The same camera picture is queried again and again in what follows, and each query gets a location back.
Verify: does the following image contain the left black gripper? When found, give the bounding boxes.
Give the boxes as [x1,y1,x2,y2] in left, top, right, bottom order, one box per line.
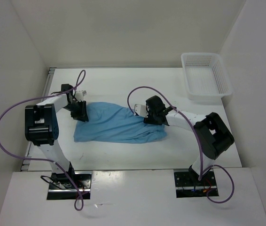
[63,100,89,122]

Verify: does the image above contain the light blue shorts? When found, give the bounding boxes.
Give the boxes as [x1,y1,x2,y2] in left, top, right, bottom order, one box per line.
[73,102,167,144]

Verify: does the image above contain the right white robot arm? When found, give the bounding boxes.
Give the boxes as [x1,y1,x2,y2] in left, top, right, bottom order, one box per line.
[134,96,235,185]

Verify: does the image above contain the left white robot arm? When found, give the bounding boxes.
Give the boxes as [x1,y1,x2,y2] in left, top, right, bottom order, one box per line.
[25,84,89,189]

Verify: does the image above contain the white plastic basket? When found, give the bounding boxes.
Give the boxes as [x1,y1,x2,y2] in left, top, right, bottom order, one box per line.
[181,52,233,102]

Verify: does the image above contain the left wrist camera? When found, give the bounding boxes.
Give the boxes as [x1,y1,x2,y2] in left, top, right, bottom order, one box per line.
[74,90,87,102]

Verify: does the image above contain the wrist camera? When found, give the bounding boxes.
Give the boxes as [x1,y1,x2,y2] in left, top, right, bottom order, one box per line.
[74,90,87,102]
[134,104,149,118]

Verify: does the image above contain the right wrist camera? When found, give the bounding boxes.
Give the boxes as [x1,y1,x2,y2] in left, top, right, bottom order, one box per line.
[134,104,149,118]

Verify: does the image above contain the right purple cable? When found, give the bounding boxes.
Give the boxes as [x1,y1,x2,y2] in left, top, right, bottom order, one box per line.
[126,86,235,203]

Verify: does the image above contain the purple cable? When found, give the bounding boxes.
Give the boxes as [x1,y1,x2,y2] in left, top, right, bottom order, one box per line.
[126,86,235,203]
[0,69,87,210]

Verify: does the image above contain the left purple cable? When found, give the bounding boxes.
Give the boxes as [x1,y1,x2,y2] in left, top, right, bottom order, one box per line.
[0,69,87,210]

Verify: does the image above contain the aluminium table edge rail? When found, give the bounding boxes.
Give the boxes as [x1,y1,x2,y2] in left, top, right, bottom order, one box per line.
[20,67,57,172]

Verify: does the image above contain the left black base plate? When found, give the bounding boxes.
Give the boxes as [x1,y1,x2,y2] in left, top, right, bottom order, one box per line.
[41,171,92,201]

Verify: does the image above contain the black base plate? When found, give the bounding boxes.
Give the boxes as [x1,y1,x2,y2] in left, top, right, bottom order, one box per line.
[173,169,219,198]
[41,171,92,201]

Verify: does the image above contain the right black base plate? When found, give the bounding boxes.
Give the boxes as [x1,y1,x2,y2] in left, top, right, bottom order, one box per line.
[173,169,219,198]

